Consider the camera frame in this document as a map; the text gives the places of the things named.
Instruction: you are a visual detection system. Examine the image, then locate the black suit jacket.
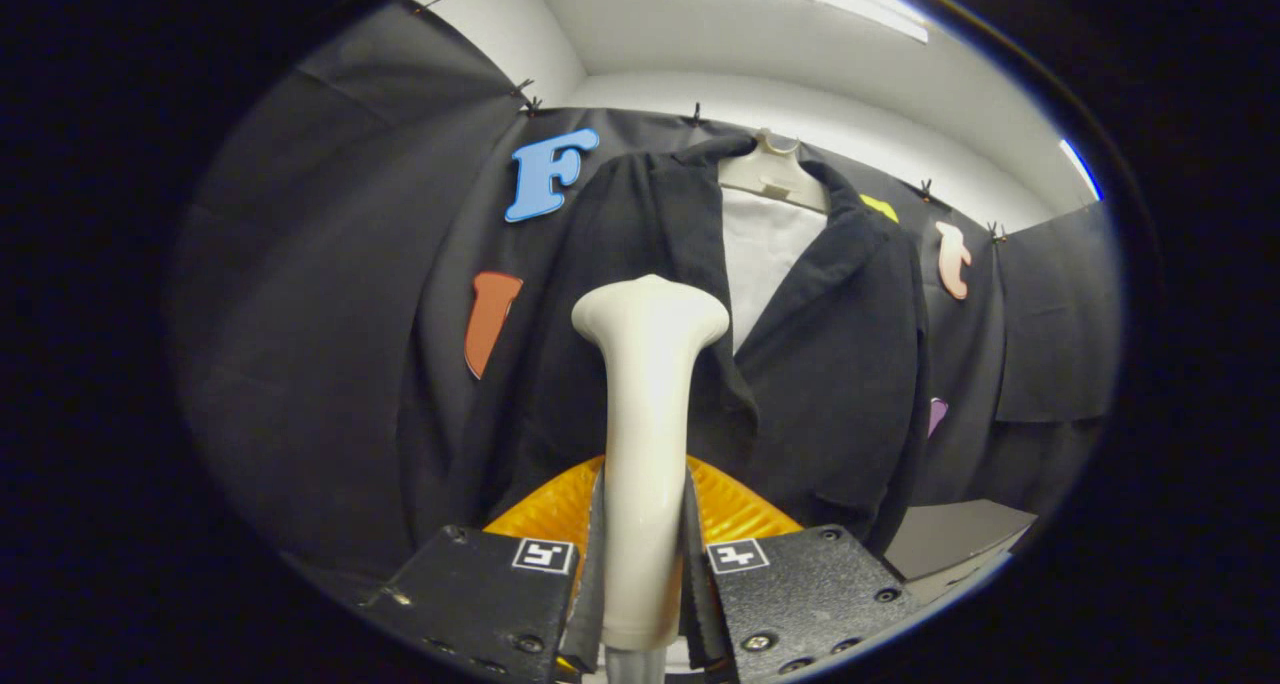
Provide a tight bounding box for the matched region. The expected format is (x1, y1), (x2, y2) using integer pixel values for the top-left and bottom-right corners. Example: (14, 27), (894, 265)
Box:
(400, 134), (931, 555)

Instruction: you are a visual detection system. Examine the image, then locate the black backdrop cloth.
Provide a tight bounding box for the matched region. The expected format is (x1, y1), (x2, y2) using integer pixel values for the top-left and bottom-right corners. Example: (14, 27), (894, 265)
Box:
(170, 0), (1121, 585)

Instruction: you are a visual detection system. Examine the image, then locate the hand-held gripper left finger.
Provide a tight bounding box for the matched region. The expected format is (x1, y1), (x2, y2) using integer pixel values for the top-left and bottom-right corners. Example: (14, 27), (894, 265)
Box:
(365, 454), (608, 683)

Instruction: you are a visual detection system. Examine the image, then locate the white shirt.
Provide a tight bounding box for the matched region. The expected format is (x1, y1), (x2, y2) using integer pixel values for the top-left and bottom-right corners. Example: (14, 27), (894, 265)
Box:
(720, 186), (831, 355)

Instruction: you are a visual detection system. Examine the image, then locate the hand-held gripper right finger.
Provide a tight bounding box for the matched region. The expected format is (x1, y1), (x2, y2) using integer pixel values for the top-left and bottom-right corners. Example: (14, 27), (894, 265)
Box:
(682, 454), (926, 680)

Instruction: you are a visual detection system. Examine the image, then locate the white garment steamer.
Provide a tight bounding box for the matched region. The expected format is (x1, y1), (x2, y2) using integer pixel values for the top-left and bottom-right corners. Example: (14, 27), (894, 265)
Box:
(571, 274), (731, 684)

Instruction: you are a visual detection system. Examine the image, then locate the white clothes hanger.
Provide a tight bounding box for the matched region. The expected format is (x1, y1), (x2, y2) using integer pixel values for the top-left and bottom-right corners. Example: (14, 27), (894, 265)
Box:
(718, 129), (831, 213)

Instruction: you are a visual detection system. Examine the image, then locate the grey cabinet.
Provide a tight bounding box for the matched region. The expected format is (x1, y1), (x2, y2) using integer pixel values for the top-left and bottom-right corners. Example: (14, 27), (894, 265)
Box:
(885, 499), (1038, 605)

